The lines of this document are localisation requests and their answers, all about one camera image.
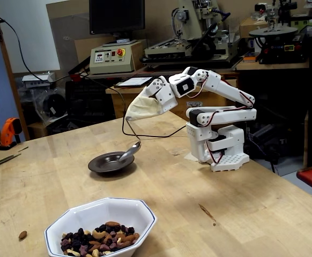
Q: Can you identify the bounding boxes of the small white box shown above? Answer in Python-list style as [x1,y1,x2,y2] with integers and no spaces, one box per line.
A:
[21,71,57,88]

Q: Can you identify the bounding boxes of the mixed nuts and raisins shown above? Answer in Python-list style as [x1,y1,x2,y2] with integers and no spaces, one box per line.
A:
[60,221,140,257]

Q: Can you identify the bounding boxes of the black cable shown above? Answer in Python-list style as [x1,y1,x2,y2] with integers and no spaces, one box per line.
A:
[0,7,190,139]

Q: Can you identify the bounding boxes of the bent metal spoon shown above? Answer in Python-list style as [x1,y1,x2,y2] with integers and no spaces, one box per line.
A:
[118,117,143,162]

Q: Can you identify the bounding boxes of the beige masking tape wrap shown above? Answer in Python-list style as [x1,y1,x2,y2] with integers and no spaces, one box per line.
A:
[125,92,164,122]

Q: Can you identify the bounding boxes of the beige CNC milling machine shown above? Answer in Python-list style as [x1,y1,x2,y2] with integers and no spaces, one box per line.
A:
[141,0,244,71]

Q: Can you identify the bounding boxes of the orange black hand tool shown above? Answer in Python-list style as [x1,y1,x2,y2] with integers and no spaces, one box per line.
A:
[0,117,23,151]

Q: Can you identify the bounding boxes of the large brown cardboard sheet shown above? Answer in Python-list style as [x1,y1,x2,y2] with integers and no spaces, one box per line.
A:
[46,0,92,78]

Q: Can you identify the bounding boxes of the white panel board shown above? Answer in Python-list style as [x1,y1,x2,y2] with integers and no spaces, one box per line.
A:
[0,0,61,74]

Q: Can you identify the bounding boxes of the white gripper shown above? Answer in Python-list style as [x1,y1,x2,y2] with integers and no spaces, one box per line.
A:
[145,77,179,115]

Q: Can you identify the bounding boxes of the beige machine control box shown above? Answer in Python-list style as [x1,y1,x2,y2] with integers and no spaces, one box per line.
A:
[90,40,137,75]

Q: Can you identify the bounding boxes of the clear plastic bag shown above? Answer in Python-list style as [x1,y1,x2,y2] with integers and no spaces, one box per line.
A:
[28,87,69,125]

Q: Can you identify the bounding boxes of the white paper sheet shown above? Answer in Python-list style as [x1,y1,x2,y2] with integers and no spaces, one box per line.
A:
[114,77,153,88]

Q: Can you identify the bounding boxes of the wooden workbench desk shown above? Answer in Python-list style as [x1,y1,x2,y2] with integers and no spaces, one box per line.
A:
[105,72,242,126]

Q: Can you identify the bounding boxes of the brown cardboard box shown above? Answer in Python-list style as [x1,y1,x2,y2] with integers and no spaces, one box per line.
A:
[238,16,269,40]

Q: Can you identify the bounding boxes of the wooden side bench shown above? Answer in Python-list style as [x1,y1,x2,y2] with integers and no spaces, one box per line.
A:
[236,55,312,172]

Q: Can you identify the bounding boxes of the white octagonal bowl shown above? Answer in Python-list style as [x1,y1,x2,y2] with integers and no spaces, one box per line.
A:
[43,197,157,257]

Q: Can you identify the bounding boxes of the beige tape paper patch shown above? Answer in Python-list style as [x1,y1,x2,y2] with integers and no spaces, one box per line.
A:
[183,149,201,163]

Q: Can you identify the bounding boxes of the black scroll saw machine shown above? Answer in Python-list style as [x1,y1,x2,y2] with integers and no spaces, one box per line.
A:
[248,0,311,65]

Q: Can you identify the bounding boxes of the black computer monitor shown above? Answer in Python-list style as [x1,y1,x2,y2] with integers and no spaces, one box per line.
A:
[88,0,146,41]

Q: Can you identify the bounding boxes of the black storage crate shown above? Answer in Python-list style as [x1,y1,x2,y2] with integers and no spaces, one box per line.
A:
[64,79,117,124]

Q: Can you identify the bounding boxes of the dark brown plate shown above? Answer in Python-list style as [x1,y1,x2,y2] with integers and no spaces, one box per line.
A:
[87,151,135,176]

